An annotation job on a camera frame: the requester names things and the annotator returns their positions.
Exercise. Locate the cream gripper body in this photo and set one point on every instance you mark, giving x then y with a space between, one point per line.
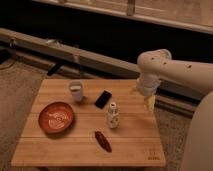
150 103

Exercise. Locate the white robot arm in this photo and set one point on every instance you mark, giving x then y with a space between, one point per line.
158 65

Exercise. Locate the white patterned ceramic bottle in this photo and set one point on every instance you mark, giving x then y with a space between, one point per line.
113 115

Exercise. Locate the orange ceramic bowl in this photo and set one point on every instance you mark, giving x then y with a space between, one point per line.
56 117

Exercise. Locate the black smartphone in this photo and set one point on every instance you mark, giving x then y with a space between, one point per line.
103 99

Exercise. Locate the wooden table board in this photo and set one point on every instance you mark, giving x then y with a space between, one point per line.
135 143

